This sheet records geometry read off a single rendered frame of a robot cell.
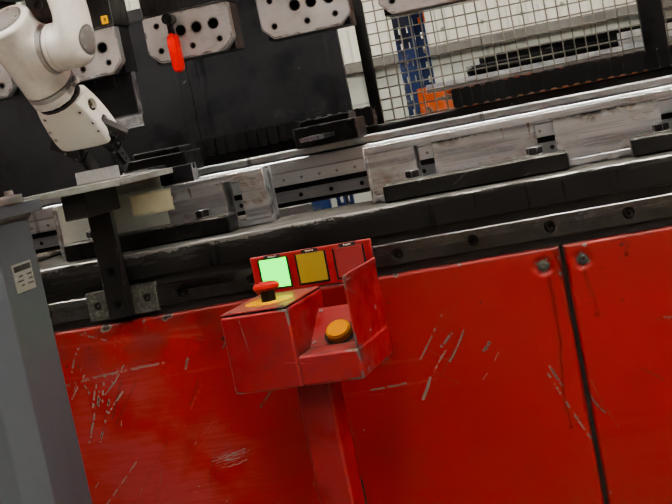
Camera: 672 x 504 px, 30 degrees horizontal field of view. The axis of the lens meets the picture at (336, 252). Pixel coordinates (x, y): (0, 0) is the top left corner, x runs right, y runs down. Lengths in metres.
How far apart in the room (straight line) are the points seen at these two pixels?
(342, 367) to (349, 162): 0.68
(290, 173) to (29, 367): 0.95
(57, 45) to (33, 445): 0.66
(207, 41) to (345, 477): 0.76
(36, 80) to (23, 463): 0.68
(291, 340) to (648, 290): 0.56
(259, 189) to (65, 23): 0.44
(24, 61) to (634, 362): 1.05
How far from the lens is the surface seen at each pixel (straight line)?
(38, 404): 1.59
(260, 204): 2.15
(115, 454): 2.18
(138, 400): 2.14
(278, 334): 1.80
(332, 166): 2.38
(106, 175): 2.12
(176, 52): 2.12
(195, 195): 2.17
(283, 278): 1.94
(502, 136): 2.08
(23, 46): 1.98
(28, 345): 1.58
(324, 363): 1.78
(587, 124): 2.08
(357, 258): 1.90
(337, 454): 1.88
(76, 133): 2.09
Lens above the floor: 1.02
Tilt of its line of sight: 6 degrees down
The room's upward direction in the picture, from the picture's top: 11 degrees counter-clockwise
